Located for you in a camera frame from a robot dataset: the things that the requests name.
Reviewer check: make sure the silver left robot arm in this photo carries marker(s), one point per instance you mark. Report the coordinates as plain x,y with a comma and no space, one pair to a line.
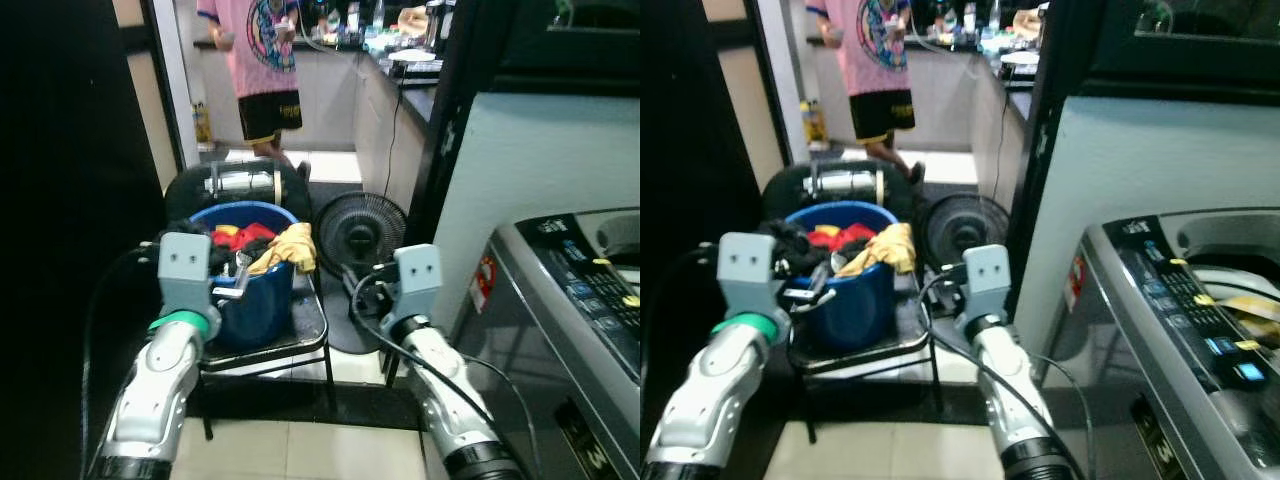
715,390
155,390

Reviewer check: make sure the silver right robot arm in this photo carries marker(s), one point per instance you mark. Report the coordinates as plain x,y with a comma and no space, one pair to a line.
1010,385
440,385

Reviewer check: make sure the grey top-load washing machine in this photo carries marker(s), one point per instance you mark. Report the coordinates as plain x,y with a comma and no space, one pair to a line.
1130,350
540,340

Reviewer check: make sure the blue plastic laundry bucket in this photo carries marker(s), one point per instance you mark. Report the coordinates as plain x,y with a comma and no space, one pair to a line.
855,310
255,310

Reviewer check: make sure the black floor fan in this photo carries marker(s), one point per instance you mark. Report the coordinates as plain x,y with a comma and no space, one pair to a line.
955,230
355,232

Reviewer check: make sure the red cloth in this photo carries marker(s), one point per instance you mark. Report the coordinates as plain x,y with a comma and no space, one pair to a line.
845,238
250,235

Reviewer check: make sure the yellow cloth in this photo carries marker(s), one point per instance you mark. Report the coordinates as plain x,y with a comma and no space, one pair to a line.
290,245
890,245

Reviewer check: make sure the black metal chair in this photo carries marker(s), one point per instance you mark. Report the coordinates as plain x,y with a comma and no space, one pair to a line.
905,335
305,327

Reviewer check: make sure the silver metal cylinder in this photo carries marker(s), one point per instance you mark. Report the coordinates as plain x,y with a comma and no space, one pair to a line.
845,183
240,183

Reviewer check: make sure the yellow bottle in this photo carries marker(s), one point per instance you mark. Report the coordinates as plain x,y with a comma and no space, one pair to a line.
813,125
204,125

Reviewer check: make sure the grey kitchen counter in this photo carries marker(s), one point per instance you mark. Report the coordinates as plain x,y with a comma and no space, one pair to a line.
330,100
940,100

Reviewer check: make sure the person in pink shirt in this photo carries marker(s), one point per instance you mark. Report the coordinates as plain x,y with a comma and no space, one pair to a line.
262,50
870,50

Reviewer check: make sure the mustard yellow garment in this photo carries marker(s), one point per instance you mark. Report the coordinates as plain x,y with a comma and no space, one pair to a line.
1250,315

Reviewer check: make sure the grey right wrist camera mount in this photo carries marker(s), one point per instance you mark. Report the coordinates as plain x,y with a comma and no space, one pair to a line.
987,275
418,275

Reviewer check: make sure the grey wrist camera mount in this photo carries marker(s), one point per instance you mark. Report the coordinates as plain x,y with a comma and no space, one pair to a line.
185,265
987,275
745,265
418,275

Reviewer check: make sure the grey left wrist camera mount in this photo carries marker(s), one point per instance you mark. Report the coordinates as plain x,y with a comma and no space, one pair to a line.
185,265
745,265

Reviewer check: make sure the black window frame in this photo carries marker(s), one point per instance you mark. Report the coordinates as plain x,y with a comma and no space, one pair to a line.
560,70
1180,70

